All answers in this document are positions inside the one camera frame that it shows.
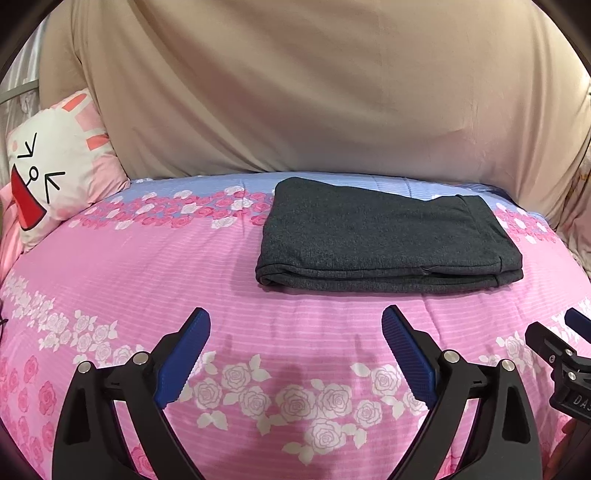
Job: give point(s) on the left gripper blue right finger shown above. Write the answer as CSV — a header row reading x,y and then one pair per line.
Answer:
x,y
502,441

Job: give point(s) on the white bunny face pillow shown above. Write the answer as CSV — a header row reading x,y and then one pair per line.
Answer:
x,y
61,162

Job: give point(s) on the dark grey pants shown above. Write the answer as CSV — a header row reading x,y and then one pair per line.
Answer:
x,y
320,237

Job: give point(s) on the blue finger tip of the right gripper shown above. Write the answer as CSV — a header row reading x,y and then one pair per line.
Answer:
x,y
579,323

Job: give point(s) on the floral curtain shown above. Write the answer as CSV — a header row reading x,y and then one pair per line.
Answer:
x,y
573,224

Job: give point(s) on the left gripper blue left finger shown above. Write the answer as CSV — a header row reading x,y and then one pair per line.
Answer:
x,y
89,442

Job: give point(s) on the beige fabric sheet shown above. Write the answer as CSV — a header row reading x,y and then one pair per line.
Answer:
x,y
460,91

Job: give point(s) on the pink floral bed cover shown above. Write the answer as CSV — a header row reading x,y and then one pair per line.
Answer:
x,y
290,385

